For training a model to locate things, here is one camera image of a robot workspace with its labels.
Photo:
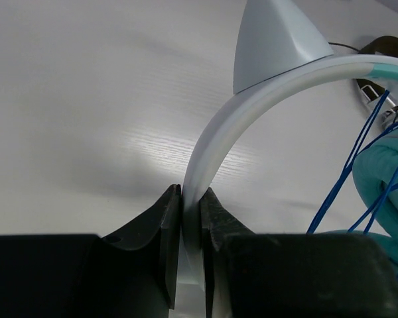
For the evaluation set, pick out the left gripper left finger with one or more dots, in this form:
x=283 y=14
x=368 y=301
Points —
x=130 y=272

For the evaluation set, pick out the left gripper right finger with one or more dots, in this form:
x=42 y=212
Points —
x=291 y=275

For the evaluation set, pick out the teal cat-ear headphones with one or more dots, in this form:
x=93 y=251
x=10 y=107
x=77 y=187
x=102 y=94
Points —
x=279 y=53

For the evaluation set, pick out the brown silver headphones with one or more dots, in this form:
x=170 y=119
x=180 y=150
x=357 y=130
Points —
x=372 y=89

